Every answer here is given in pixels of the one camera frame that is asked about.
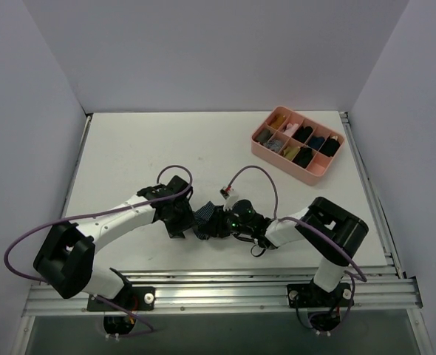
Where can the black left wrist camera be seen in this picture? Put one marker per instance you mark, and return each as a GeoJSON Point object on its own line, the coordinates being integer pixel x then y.
{"type": "Point", "coordinates": [174, 186]}

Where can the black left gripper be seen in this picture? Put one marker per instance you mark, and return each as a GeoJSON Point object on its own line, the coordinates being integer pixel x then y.
{"type": "Point", "coordinates": [181, 223]}

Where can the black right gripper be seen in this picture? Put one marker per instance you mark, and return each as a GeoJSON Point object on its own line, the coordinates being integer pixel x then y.
{"type": "Point", "coordinates": [220, 223]}

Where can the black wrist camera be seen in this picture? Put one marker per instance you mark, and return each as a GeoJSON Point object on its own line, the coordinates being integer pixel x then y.
{"type": "Point", "coordinates": [243, 210]}
{"type": "Point", "coordinates": [174, 186]}

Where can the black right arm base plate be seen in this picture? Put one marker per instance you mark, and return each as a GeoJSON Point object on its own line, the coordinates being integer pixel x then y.
{"type": "Point", "coordinates": [309, 295]}

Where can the dark blue rolled garment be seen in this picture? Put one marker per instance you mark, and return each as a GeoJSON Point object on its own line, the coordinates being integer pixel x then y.
{"type": "Point", "coordinates": [315, 142]}

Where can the grey patterned rolled garment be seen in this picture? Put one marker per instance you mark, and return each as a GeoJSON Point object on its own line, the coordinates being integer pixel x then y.
{"type": "Point", "coordinates": [274, 145]}

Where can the black rolled garment with tag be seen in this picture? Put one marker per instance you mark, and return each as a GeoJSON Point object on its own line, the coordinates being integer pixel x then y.
{"type": "Point", "coordinates": [330, 146]}

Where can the pink divided organizer tray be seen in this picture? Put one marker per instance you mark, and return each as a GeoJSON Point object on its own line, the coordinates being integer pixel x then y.
{"type": "Point", "coordinates": [320, 163]}

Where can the black rolled garment front row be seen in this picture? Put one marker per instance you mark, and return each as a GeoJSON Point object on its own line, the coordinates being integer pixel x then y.
{"type": "Point", "coordinates": [303, 157]}

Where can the pink white rolled garment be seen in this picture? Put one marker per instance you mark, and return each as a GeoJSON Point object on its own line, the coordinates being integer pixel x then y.
{"type": "Point", "coordinates": [290, 129]}

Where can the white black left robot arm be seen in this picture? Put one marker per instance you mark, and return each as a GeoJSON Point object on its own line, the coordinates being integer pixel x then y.
{"type": "Point", "coordinates": [66, 259]}

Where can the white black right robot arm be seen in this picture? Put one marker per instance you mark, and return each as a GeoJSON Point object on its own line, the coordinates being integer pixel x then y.
{"type": "Point", "coordinates": [333, 231]}

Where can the mustard yellow rolled garment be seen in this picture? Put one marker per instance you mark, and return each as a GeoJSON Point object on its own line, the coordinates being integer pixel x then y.
{"type": "Point", "coordinates": [277, 121]}

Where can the dark grey rolled garment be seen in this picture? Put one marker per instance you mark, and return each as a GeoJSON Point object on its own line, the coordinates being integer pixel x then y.
{"type": "Point", "coordinates": [263, 136]}

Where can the navy white striped underwear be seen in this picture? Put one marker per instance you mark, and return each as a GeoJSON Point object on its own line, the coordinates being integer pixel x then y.
{"type": "Point", "coordinates": [202, 218]}

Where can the olive green rolled garment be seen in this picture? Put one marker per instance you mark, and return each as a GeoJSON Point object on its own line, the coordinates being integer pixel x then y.
{"type": "Point", "coordinates": [290, 152]}

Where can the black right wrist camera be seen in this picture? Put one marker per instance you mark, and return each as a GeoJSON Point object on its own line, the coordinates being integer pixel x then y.
{"type": "Point", "coordinates": [243, 210]}

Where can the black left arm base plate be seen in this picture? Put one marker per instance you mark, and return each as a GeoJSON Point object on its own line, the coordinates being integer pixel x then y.
{"type": "Point", "coordinates": [133, 298]}

